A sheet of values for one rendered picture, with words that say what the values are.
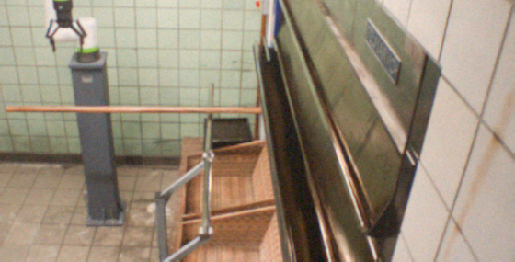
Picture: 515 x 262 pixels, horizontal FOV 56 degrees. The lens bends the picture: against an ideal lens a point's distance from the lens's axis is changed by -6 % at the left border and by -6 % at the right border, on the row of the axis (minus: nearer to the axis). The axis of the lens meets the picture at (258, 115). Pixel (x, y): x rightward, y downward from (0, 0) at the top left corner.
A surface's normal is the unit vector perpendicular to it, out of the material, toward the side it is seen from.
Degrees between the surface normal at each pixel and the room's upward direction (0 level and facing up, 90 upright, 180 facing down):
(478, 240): 90
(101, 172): 90
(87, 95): 90
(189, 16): 90
